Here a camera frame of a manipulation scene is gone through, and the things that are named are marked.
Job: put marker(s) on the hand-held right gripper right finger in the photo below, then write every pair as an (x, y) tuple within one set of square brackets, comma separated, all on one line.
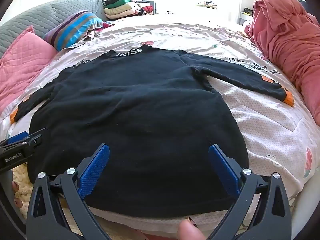
[(225, 170)]

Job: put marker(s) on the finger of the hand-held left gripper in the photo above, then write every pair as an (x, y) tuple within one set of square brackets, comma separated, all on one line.
[(17, 138)]

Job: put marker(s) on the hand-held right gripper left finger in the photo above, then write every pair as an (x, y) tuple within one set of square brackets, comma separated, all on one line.
[(95, 170)]

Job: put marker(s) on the black sweater with orange cuffs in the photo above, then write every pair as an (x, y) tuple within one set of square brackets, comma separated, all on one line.
[(137, 105)]

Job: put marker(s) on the pile of folded clothes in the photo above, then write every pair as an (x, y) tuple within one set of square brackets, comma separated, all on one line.
[(125, 7)]

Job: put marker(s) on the person's left hand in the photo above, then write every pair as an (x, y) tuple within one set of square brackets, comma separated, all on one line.
[(17, 192)]

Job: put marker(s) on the person's right hand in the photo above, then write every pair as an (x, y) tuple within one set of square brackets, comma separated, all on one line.
[(191, 232)]

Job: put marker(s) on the beige fluffy blanket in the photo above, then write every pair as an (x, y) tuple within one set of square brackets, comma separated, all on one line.
[(23, 173)]

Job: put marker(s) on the pink blanket left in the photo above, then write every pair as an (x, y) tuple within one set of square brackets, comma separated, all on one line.
[(22, 62)]

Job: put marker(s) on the blue striped pillow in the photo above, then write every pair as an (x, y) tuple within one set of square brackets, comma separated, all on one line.
[(72, 27)]

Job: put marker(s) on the grey quilted headboard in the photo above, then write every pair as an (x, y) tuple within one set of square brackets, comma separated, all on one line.
[(37, 15)]

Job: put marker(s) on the white bedside table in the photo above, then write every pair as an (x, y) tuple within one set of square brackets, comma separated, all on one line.
[(246, 18)]

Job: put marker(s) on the crumpled pink blanket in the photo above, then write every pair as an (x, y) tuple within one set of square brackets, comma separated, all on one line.
[(287, 30)]

